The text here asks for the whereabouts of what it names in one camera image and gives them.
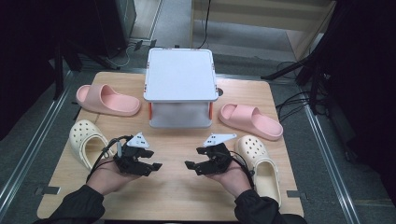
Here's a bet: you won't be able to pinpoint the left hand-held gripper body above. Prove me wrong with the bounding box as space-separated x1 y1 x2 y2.
113 132 150 175

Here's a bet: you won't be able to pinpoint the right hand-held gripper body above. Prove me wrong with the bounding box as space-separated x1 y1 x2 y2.
203 133 237 175

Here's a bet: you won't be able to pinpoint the cream clog shoe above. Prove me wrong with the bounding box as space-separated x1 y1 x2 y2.
68 119 115 171
233 134 283 209

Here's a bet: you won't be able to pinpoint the pink slide slipper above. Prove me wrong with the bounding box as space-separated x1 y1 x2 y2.
75 83 142 118
218 103 284 142

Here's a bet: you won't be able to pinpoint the white plastic storage box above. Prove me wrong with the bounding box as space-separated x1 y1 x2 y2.
143 47 219 130

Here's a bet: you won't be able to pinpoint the person's right hand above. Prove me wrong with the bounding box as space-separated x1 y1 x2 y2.
205 160 253 199

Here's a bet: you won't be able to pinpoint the person's left hand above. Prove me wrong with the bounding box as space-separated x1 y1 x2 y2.
88 161 141 196

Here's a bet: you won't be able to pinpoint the grey tape strip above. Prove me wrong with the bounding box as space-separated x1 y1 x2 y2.
34 185 62 197
286 189 308 201

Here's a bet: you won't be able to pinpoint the black tripod stand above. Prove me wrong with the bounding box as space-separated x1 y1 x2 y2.
261 43 332 115

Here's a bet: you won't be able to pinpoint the dark cabinet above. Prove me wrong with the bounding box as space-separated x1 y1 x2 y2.
92 0 138 59

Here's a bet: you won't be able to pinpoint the light wooden cabinet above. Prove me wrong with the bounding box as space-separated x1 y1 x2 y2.
190 0 338 61

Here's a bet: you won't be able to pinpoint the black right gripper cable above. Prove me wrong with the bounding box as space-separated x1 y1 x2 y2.
228 148 256 189

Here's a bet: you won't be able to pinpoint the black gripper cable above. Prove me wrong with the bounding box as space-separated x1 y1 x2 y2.
228 148 256 189
86 134 134 185

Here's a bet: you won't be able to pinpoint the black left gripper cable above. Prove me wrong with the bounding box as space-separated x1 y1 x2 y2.
86 134 134 185

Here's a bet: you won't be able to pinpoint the black floor cables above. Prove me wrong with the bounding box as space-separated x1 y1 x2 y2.
275 60 328 123

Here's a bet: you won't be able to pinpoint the metal floor rail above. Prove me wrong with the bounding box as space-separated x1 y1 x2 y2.
298 87 362 224
0 70 75 217

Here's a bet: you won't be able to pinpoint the white floor cable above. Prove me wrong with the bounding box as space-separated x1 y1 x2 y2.
105 46 133 68

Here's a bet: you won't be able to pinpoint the black hanging cable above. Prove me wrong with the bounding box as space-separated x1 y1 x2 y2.
197 0 213 49

